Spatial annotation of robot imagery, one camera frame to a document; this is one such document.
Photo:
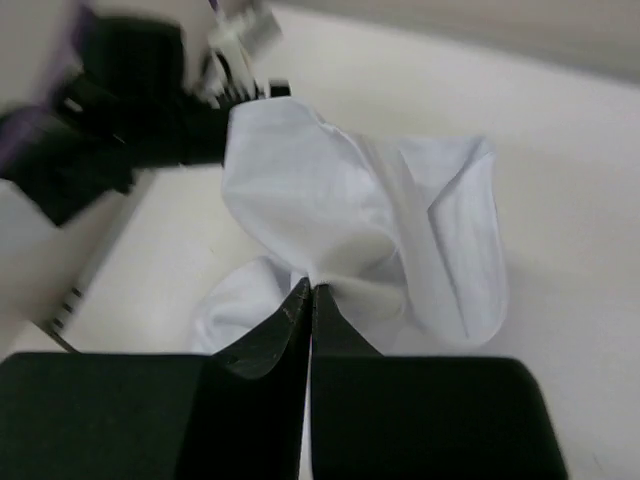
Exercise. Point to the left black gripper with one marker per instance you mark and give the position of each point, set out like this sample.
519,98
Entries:
129,94

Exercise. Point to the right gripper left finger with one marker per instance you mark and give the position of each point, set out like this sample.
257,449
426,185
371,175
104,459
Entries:
237,414

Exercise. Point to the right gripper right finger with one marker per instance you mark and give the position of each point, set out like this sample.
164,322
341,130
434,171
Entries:
374,416

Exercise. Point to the white skirt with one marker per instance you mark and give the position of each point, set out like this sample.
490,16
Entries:
403,232

